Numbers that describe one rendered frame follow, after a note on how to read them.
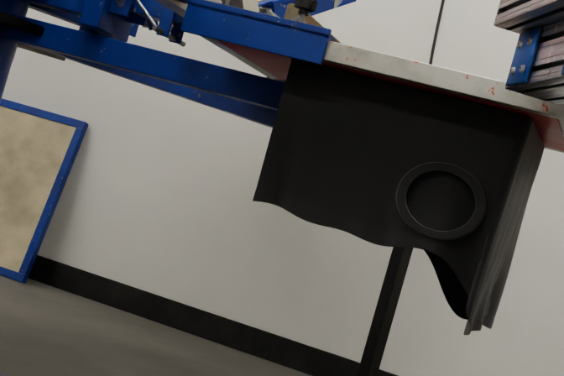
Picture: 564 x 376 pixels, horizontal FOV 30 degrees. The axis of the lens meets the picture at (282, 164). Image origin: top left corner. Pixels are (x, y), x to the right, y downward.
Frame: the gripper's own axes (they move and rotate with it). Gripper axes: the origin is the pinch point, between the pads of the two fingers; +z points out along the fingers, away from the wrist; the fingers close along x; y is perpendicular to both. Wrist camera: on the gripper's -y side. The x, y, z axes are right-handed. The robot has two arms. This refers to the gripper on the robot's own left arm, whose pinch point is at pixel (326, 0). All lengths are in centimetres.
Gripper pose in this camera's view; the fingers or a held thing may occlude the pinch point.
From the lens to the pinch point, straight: 234.6
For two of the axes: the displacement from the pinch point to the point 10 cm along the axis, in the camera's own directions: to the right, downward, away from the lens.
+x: 9.2, 2.6, -3.0
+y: -2.8, -0.9, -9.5
